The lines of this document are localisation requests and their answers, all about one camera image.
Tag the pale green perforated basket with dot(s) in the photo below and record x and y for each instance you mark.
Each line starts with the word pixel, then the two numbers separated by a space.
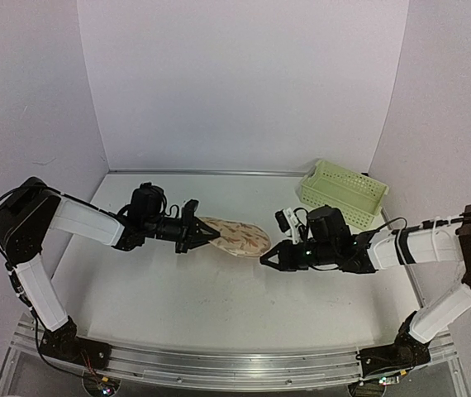
pixel 357 196

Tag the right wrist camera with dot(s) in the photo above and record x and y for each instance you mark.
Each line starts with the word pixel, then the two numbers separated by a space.
pixel 291 226

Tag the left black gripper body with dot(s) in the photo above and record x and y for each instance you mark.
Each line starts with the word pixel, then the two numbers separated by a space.
pixel 178 231

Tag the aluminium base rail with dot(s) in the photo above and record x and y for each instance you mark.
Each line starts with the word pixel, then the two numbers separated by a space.
pixel 261 371

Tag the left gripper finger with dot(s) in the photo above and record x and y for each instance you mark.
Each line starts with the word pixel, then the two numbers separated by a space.
pixel 206 232
pixel 202 241

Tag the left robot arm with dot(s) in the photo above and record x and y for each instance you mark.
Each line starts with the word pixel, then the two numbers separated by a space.
pixel 34 212

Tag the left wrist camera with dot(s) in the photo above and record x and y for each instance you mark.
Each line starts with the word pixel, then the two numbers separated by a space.
pixel 171 211

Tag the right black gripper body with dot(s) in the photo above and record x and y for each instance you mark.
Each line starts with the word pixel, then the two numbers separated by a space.
pixel 325 255

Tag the floral mesh laundry bag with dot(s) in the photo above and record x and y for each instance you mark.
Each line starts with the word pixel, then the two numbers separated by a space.
pixel 238 238

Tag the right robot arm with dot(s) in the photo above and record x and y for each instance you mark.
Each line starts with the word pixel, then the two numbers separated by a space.
pixel 438 240

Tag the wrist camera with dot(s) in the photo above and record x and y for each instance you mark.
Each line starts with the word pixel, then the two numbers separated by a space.
pixel 171 211
pixel 291 226

